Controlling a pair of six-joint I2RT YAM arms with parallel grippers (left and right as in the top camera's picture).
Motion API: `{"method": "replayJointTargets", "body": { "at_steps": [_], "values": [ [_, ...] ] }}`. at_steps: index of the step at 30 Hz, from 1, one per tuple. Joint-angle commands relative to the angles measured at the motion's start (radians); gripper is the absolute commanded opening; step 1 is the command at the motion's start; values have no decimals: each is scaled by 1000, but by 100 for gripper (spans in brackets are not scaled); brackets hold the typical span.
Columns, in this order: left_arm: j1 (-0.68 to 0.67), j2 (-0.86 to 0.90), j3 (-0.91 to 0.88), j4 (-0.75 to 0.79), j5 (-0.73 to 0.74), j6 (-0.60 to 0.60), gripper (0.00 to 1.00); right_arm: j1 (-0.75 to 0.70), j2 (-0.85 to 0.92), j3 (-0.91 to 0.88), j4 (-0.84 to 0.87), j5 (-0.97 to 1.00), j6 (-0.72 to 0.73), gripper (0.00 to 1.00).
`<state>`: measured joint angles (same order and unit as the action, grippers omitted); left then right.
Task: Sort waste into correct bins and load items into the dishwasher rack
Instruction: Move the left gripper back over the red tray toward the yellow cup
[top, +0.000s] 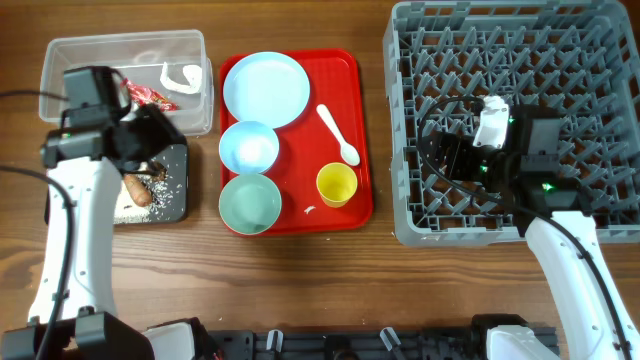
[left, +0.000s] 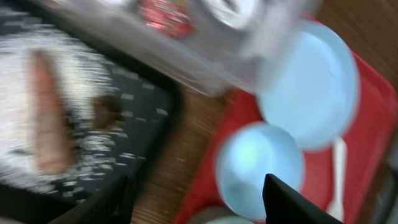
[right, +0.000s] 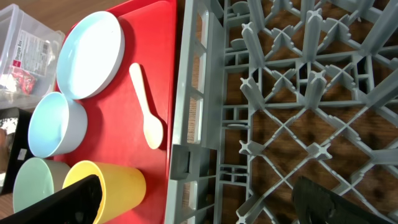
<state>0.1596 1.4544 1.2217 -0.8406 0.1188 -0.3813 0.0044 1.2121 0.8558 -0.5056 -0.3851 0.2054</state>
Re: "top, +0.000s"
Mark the grey dishwasher rack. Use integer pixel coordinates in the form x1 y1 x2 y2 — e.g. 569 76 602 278
383 1 639 247

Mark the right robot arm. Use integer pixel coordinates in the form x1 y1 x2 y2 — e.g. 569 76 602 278
417 97 639 359

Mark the yellow plastic cup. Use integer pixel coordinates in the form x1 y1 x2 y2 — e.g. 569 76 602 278
316 162 358 208

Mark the small light blue bowl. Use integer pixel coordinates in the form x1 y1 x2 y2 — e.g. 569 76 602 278
219 121 280 175

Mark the mint green bowl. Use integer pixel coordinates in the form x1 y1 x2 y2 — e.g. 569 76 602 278
218 174 282 236

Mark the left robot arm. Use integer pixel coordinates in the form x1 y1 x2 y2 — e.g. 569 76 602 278
1 66 215 359

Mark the white plastic spoon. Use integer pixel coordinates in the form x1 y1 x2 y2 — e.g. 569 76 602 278
316 104 360 167

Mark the large light blue plate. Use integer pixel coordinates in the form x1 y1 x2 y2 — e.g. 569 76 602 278
223 52 311 129

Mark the pile of white rice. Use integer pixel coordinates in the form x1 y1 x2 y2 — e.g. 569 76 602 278
114 161 186 225

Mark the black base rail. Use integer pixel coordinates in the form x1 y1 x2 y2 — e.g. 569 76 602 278
209 327 487 360

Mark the brown food lump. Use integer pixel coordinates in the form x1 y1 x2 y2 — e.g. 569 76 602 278
148 161 167 182

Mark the clear plastic bin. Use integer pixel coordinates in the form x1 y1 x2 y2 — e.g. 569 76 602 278
40 30 215 136

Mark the red snack wrapper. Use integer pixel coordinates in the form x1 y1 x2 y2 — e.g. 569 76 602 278
122 78 179 112

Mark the black plastic tray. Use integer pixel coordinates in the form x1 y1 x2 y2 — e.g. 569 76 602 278
46 144 189 230

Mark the white plastic film strip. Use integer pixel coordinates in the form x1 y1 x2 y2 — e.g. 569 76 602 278
159 61 204 96

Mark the red serving tray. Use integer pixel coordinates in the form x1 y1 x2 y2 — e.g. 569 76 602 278
218 47 375 236

